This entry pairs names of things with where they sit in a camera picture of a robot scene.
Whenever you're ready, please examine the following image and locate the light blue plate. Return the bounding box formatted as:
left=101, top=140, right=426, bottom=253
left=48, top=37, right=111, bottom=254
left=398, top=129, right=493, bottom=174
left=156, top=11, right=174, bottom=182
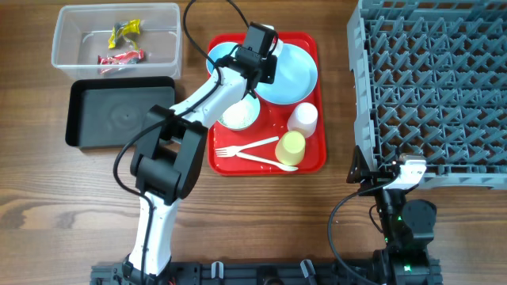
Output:
left=255, top=43, right=318, bottom=105

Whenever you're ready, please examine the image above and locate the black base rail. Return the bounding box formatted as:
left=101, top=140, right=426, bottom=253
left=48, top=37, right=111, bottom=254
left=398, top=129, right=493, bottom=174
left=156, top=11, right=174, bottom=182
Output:
left=90, top=259, right=443, bottom=285

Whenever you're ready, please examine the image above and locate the red snack wrapper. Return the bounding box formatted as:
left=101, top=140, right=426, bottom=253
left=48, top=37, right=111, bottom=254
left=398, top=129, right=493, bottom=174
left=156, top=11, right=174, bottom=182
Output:
left=97, top=49, right=145, bottom=75

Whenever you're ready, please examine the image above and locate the light blue bowl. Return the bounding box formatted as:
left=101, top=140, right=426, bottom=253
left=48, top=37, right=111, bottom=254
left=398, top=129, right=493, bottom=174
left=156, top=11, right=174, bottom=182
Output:
left=208, top=42, right=237, bottom=62

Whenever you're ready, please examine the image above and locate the white plastic fork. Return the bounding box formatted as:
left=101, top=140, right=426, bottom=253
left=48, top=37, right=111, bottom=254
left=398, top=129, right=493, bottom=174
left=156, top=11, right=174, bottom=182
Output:
left=215, top=136, right=280, bottom=158

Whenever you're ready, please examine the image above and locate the pink plastic cup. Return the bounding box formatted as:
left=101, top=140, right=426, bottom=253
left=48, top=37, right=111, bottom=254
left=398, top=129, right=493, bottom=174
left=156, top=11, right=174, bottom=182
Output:
left=287, top=102, right=318, bottom=138

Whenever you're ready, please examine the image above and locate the yellow snack wrapper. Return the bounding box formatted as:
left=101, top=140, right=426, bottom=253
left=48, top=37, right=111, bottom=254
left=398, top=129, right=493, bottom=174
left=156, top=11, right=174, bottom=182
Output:
left=108, top=19, right=141, bottom=50

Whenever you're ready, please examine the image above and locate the green bowl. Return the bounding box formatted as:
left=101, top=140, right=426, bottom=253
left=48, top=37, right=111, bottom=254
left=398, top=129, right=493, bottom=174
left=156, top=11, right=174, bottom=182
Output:
left=218, top=95, right=261, bottom=131

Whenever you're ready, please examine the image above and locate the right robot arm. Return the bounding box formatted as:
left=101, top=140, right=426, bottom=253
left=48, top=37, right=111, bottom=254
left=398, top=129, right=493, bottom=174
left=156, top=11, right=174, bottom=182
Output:
left=347, top=146, right=443, bottom=285

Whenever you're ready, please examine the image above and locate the pile of white rice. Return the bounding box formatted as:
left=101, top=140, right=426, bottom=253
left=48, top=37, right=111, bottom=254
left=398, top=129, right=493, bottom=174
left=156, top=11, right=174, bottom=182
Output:
left=221, top=101, right=257, bottom=130

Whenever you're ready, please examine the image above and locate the clear plastic waste bin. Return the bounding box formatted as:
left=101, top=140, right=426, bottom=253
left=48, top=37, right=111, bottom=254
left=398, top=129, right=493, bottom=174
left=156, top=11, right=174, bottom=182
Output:
left=51, top=2, right=183, bottom=80

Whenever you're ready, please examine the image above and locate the red serving tray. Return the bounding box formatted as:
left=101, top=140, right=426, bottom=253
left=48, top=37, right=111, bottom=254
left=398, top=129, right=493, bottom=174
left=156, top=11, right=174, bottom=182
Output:
left=208, top=32, right=327, bottom=176

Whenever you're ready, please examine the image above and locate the white plastic spoon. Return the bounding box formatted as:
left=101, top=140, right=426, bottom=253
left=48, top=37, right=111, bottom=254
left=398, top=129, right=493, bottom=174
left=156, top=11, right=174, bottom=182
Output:
left=236, top=152, right=298, bottom=172

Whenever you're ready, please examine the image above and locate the black plastic tray bin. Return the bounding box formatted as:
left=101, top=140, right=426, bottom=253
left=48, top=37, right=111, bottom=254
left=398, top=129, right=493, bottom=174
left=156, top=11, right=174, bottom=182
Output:
left=65, top=76, right=175, bottom=149

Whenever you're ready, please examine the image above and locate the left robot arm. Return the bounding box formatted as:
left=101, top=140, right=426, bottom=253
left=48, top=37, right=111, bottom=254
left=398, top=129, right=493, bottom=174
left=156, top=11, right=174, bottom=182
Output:
left=122, top=46, right=278, bottom=284

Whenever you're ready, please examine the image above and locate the grey dishwasher rack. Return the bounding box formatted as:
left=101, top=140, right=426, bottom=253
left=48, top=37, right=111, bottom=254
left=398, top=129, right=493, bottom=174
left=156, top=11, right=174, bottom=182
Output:
left=347, top=0, right=506, bottom=190

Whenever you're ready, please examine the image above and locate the yellow plastic cup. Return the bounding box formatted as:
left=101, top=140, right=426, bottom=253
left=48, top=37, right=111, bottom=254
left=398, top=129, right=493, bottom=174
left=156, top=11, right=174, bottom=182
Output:
left=275, top=131, right=306, bottom=166

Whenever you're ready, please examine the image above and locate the white napkin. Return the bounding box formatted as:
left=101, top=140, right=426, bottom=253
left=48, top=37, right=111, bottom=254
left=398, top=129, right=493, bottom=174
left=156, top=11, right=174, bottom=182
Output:
left=261, top=24, right=284, bottom=59

